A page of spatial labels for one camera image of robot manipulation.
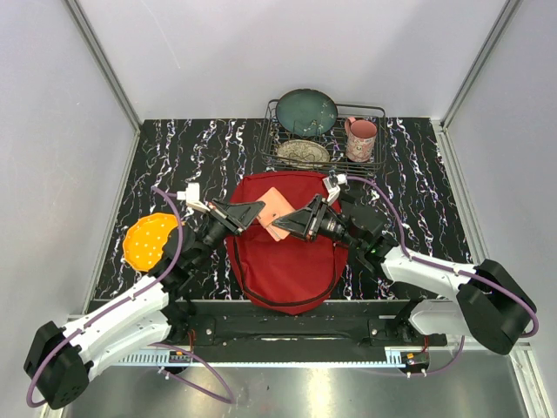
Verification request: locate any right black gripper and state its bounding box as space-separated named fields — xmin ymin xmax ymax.
xmin=273 ymin=194 xmax=366 ymax=250

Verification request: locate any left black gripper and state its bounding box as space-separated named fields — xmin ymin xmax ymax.
xmin=192 ymin=199 xmax=265 ymax=270

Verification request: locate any pink leather wallet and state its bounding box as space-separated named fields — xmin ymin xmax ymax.
xmin=257 ymin=187 xmax=294 ymax=241

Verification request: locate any red student backpack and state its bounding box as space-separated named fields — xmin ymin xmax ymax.
xmin=225 ymin=172 xmax=348 ymax=315

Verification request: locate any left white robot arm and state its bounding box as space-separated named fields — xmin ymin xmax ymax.
xmin=23 ymin=200 xmax=265 ymax=409

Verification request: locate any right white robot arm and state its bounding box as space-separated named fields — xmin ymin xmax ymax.
xmin=272 ymin=196 xmax=536 ymax=355

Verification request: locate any speckled beige plate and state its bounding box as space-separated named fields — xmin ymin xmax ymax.
xmin=276 ymin=139 xmax=330 ymax=168

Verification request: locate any orange plastic plate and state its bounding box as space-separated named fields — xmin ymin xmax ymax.
xmin=122 ymin=212 xmax=178 ymax=273

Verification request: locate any pink patterned mug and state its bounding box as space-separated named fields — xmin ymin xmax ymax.
xmin=345 ymin=117 xmax=378 ymax=163

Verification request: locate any teal ceramic plate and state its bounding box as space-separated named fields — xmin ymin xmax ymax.
xmin=275 ymin=89 xmax=338 ymax=138

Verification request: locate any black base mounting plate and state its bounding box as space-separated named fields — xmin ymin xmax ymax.
xmin=163 ymin=300 xmax=446 ymax=347

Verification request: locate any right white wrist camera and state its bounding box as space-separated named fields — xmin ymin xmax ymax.
xmin=323 ymin=174 xmax=347 ymax=206

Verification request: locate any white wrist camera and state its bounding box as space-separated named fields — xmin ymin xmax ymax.
xmin=176 ymin=183 xmax=210 ymax=212
xmin=323 ymin=174 xmax=347 ymax=206

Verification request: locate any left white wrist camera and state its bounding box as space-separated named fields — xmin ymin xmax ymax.
xmin=176 ymin=183 xmax=210 ymax=212

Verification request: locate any black wire dish rack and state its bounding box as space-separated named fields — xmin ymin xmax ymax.
xmin=257 ymin=99 xmax=388 ymax=177

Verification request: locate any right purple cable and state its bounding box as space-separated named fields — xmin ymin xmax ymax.
xmin=346 ymin=175 xmax=540 ymax=378

